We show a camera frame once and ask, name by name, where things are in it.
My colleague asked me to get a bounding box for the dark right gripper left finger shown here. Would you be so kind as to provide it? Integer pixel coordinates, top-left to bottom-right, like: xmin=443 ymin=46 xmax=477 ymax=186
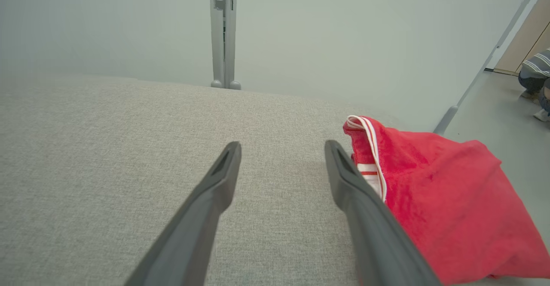
xmin=125 ymin=141 xmax=242 ymax=286

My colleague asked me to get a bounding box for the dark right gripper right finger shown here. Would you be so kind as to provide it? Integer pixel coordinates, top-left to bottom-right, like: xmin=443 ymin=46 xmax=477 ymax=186
xmin=324 ymin=140 xmax=443 ymax=286

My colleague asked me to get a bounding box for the red garment with white stripes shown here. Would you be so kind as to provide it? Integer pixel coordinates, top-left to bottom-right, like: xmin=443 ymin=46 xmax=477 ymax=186
xmin=342 ymin=115 xmax=550 ymax=286

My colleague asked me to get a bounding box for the person in striped shirt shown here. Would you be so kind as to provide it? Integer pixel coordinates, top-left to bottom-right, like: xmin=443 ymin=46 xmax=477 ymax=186
xmin=518 ymin=47 xmax=550 ymax=123

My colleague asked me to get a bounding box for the beige wooden door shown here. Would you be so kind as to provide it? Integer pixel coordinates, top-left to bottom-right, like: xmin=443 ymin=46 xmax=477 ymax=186
xmin=494 ymin=0 xmax=550 ymax=77

